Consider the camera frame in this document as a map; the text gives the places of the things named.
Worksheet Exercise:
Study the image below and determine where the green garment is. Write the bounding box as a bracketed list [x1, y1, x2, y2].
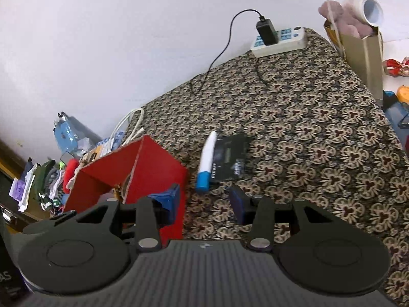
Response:
[33, 160, 56, 199]

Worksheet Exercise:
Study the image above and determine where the pink plush toy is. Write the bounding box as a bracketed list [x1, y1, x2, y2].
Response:
[319, 0, 376, 37]

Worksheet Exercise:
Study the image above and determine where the purple packet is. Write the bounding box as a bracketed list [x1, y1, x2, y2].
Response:
[9, 179, 27, 199]

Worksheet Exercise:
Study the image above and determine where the white power strip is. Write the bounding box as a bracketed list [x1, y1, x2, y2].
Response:
[250, 27, 308, 58]

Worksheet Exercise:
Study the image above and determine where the short black cord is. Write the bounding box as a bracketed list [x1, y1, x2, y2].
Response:
[256, 57, 270, 88]

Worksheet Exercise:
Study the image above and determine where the blue white patterned towel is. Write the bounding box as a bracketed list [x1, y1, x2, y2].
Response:
[96, 129, 127, 154]

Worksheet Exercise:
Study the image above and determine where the gold gift bag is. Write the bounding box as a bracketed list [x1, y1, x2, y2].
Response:
[323, 19, 384, 101]

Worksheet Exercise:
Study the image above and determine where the white cable coil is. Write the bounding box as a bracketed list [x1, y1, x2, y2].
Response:
[110, 107, 145, 151]

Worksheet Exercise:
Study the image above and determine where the black charger cable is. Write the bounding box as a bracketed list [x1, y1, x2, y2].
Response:
[190, 9, 266, 95]

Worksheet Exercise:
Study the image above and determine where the orange yellow packet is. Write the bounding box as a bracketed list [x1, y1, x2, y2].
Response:
[84, 145, 111, 164]

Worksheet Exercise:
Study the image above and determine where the black charger adapter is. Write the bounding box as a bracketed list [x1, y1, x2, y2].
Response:
[256, 18, 279, 46]

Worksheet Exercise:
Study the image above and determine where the white paper roll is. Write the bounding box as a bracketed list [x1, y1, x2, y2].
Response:
[347, 0, 384, 26]

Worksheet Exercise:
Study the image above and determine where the red cardboard box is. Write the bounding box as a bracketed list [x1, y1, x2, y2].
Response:
[62, 135, 188, 240]

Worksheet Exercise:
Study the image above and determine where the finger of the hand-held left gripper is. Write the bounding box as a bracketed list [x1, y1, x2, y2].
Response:
[22, 210, 78, 234]

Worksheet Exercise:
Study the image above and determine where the red plush toy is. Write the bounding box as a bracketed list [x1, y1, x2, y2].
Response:
[62, 158, 80, 194]

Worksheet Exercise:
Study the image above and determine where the black card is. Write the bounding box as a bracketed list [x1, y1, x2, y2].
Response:
[209, 134, 253, 183]

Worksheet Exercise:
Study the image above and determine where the white pen with blue cap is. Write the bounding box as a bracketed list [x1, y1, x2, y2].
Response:
[196, 131, 218, 193]

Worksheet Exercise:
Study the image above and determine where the floral patterned cloth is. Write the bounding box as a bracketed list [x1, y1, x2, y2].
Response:
[120, 27, 409, 307]

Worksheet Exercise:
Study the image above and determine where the blue foil packet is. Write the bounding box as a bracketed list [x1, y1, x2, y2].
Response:
[54, 112, 80, 154]

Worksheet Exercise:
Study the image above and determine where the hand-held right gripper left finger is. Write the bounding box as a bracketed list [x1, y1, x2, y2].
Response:
[77, 184, 181, 253]

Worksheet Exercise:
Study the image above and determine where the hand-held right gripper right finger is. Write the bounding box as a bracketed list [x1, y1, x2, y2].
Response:
[229, 185, 331, 251]

